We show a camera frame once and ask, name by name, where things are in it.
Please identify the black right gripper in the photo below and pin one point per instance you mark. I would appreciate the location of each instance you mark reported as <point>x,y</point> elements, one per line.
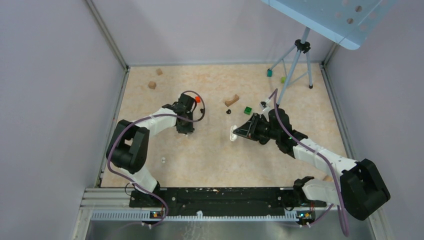
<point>246,130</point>

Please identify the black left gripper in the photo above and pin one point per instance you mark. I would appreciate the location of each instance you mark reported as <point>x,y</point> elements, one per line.
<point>189,128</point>

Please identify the white earbud charging case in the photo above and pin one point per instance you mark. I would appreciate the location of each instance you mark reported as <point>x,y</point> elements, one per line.
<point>233,136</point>

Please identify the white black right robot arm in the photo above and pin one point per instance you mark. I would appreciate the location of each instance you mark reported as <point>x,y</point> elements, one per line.
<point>358,186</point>

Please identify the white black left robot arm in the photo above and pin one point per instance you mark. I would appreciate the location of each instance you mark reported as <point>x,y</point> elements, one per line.
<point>128,149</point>

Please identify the green block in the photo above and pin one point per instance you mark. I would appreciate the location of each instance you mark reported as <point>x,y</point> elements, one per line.
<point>248,110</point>

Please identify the brown wooden arch block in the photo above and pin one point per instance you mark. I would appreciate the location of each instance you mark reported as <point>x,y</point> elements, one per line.
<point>230,102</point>

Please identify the small tan wooden cube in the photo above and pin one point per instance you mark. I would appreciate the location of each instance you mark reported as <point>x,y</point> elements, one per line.
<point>159,72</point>

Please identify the teal cube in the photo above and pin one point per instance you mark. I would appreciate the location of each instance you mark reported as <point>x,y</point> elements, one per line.
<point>269,73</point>

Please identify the grey tripod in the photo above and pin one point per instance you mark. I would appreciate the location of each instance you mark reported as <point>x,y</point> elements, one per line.
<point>302,47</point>

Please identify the light blue perforated panel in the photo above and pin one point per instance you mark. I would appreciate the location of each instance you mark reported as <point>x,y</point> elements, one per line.
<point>347,23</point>

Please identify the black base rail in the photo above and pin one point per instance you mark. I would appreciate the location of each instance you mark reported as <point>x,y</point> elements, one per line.
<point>224,201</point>

